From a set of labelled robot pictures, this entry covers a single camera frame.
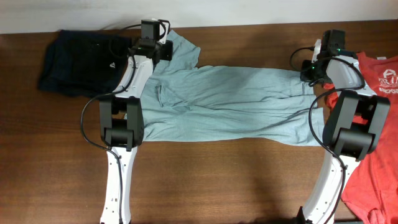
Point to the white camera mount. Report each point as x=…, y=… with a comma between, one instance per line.
x=317, y=49
x=162, y=28

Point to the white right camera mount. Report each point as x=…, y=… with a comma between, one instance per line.
x=317, y=49

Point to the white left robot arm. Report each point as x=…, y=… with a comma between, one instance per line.
x=121, y=117

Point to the red printed t-shirt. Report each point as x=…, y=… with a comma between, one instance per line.
x=371, y=192

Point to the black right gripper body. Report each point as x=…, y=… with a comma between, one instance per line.
x=311, y=73

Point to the light teal t-shirt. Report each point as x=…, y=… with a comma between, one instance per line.
x=183, y=102

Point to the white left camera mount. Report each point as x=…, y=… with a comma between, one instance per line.
x=162, y=28

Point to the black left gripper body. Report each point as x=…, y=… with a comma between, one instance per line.
x=165, y=50

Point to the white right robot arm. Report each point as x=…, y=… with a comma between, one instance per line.
x=353, y=128

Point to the folded dark navy garment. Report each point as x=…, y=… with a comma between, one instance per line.
x=82, y=63

